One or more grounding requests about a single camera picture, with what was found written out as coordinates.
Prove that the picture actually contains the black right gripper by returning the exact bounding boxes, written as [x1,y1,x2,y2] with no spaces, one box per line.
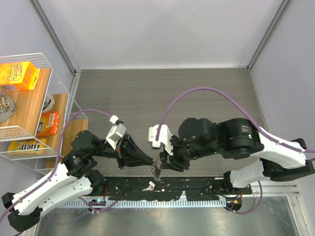
[159,135,221,173]

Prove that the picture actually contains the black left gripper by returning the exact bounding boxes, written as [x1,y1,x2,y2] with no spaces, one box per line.
[90,130,154,168]

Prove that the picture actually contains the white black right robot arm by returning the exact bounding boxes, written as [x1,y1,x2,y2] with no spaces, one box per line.
[159,118,315,194]

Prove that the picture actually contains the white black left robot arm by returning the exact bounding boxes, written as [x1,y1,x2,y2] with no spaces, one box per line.
[2,130,153,232]

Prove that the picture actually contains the orange razor package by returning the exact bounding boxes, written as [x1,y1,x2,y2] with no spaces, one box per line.
[36,112,59,137]

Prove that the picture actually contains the yellow candy box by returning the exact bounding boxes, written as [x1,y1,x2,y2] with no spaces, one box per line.
[8,138,46,154]

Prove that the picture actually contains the white bottle on shelf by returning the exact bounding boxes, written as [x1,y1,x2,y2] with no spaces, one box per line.
[42,92,55,113]

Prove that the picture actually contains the grey cartoon pouch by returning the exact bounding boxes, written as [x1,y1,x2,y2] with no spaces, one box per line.
[0,89,16,123]

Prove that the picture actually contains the orange yellow snack box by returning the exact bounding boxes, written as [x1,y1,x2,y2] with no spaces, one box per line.
[0,61,40,92]

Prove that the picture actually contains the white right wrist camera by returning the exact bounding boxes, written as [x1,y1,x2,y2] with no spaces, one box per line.
[148,124,173,156]

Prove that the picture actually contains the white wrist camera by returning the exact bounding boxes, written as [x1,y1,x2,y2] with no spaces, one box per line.
[105,115,126,150]
[148,124,173,156]

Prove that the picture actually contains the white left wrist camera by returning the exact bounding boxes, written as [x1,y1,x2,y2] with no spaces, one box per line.
[105,115,126,150]

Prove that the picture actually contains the slotted cable duct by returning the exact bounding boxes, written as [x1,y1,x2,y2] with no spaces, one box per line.
[57,198,226,208]

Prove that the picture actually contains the white wire shelf rack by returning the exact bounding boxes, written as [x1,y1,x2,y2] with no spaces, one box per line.
[0,53,81,175]

